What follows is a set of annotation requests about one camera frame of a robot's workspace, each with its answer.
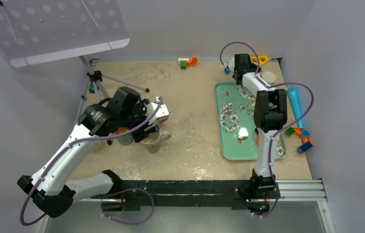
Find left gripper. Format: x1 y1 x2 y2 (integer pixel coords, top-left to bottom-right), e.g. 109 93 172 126
120 99 159 142

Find blue mug yellow inside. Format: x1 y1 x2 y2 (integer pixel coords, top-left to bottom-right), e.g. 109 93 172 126
114 128 134 146

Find beige floral mug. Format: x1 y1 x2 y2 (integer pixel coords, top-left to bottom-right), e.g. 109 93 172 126
141 130 172 153
261 71 277 85

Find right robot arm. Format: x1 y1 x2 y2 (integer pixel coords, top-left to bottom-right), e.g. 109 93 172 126
233 53 288 199

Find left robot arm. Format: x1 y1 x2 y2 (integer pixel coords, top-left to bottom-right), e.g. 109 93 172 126
17 86 170 218

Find orange green toy blocks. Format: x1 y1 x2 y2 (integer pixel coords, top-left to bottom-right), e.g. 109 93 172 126
178 56 198 69

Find green floral tray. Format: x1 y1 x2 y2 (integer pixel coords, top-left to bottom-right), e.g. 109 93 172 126
214 82 288 161

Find orange cup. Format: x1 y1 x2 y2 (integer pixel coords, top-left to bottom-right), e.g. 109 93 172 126
255 135 259 148

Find yellow toy phone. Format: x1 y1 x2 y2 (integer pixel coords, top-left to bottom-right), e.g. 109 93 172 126
224 55 270 75

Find perforated music stand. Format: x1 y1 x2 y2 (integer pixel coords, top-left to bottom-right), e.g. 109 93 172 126
0 0 150 145

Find blue toy microphone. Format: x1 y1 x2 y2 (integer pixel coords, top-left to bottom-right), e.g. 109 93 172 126
287 87 302 119

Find colourful toy blocks cluster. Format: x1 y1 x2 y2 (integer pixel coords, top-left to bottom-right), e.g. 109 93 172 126
285 127 313 153

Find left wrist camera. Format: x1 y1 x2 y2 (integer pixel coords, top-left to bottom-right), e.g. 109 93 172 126
146 97 170 125

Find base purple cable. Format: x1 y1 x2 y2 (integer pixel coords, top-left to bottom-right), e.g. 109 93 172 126
101 188 155 225

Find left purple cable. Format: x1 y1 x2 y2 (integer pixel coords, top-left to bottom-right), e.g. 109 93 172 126
19 96 164 226

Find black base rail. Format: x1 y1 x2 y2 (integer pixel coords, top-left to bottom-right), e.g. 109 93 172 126
93 180 279 211

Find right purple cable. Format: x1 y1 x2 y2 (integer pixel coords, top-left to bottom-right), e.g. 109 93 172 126
219 42 315 194

